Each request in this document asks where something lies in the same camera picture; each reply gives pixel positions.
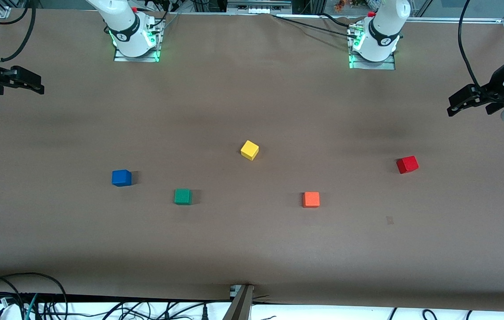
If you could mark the yellow cube block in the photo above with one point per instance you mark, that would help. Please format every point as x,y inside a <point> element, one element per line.
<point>249,150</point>

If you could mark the aluminium frame rail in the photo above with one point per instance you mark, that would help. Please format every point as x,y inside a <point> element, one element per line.
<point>456,20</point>

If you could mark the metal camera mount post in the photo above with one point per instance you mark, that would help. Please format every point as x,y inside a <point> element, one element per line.
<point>240,304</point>

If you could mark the red cube block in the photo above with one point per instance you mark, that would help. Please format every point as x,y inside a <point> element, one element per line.
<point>407,165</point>

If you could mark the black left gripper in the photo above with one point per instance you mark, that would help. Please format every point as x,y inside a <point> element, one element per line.
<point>496,84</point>

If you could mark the grey power strip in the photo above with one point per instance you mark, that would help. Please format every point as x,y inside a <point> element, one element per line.
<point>258,6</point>

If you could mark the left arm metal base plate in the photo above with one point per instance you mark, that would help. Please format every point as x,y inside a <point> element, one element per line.
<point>389,66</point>

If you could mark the brown table cover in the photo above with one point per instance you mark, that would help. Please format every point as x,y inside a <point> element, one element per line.
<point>252,244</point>

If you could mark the blue cube block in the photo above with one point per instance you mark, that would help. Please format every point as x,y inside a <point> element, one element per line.
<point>121,178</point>

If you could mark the green cube block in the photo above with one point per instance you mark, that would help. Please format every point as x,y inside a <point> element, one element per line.
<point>182,197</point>

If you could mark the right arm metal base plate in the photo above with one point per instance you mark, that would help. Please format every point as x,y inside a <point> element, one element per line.
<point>121,58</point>

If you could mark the orange cube block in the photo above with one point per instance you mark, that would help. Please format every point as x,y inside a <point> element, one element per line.
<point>311,199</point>

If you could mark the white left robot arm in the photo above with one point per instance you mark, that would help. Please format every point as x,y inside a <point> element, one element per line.
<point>380,31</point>

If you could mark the small orange figure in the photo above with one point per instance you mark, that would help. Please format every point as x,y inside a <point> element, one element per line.
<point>339,5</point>

